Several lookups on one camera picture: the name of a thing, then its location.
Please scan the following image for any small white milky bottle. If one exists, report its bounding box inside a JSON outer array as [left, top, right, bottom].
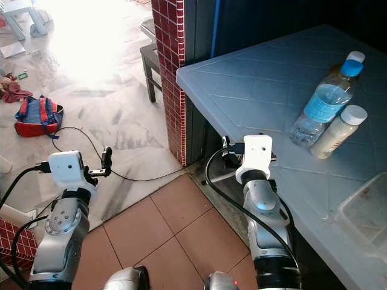
[[310, 105, 368, 160]]

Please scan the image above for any dark red cloth heap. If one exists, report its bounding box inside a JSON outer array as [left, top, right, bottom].
[[0, 74, 33, 103]]

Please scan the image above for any red tiled pillar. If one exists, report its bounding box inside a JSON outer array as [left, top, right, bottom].
[[151, 0, 187, 167]]

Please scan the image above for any thin black floor cable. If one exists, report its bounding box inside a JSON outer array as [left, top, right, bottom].
[[51, 126, 186, 182]]

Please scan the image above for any grey chair seat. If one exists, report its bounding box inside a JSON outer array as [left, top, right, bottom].
[[140, 18, 156, 43]]

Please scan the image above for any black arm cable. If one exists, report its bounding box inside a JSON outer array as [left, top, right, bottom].
[[0, 162, 52, 209], [204, 148, 300, 268], [278, 196, 298, 237], [11, 216, 50, 286]]

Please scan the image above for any light blue plastic stool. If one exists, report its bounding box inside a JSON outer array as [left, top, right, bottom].
[[0, 0, 49, 41]]

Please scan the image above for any blue vertical pipe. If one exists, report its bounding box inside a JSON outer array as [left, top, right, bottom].
[[210, 0, 221, 58]]

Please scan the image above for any red and blue backpack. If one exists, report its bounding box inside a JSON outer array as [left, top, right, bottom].
[[15, 95, 64, 138]]

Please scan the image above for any silver right robot leg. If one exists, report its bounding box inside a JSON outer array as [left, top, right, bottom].
[[206, 272, 239, 290]]

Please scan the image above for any dark wooden stool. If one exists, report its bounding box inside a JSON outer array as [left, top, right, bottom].
[[140, 42, 161, 102]]

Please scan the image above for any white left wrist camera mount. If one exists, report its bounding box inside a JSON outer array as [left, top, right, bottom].
[[48, 150, 97, 200]]

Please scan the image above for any silver left robot leg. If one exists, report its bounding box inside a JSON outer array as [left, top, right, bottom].
[[102, 266, 151, 290]]

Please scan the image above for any white plastic table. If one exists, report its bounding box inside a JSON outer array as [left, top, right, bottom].
[[175, 24, 387, 290]]

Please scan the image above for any white capped bottle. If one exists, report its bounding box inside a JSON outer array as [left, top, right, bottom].
[[345, 51, 366, 64]]

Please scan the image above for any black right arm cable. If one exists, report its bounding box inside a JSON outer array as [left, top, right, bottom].
[[278, 196, 298, 237], [204, 148, 300, 268]]

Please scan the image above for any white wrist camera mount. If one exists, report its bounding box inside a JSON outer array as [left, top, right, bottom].
[[236, 134, 274, 184], [48, 150, 97, 200]]

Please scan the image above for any white pipe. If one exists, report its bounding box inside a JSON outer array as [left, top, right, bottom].
[[0, 204, 37, 229]]

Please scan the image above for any blue capped water bottle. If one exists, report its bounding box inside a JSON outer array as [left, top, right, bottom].
[[289, 59, 364, 147]]

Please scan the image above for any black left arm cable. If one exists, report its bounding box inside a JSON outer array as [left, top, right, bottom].
[[0, 162, 52, 209], [11, 216, 50, 286]]

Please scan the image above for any clear plastic food container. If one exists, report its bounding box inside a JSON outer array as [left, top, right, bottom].
[[336, 172, 387, 264]]

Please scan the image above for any red tiled wall end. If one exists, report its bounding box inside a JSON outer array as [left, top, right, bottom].
[[0, 219, 31, 269]]

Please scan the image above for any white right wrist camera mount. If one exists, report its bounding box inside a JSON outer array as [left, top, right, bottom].
[[236, 134, 274, 184]]

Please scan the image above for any silver robot leg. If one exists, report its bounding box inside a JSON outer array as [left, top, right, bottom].
[[206, 272, 239, 290], [102, 266, 151, 290]]

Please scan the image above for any white paper sheet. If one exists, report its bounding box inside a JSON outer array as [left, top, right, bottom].
[[0, 41, 25, 59]]

